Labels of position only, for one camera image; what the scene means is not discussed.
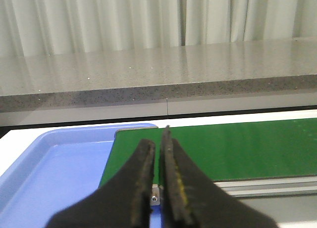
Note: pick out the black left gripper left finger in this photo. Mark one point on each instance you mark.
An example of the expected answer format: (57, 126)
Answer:
(123, 202)

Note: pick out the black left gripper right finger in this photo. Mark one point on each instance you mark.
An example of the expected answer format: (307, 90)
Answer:
(192, 200)

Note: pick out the blue plastic tray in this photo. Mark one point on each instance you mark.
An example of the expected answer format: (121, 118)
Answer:
(58, 169)

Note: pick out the green conveyor belt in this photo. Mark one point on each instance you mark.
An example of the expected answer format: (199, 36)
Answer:
(252, 150)

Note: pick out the grey stone counter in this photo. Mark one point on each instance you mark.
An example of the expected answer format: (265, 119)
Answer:
(158, 82)

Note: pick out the white pleated curtain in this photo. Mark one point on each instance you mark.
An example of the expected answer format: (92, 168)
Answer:
(34, 27)

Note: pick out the metal conveyor end bracket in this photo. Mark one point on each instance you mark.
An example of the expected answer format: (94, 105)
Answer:
(156, 197)

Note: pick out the aluminium conveyor side rail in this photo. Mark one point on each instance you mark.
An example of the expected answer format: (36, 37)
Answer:
(270, 187)

